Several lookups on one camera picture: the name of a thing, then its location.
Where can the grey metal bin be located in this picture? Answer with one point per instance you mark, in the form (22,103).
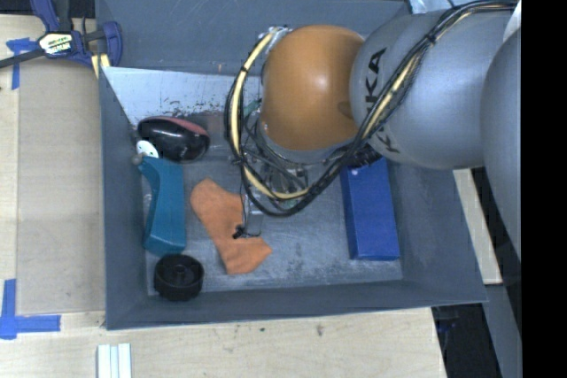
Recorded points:
(310,243)

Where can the blue box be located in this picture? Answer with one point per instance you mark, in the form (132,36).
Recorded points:
(370,212)

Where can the black round cap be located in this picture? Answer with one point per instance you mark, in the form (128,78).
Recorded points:
(178,277)

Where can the pale wood board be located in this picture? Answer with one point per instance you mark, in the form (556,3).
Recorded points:
(57,190)

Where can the orange cloth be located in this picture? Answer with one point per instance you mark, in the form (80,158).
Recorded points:
(221,212)

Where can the small white plastic piece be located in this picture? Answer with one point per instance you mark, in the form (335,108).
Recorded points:
(147,148)

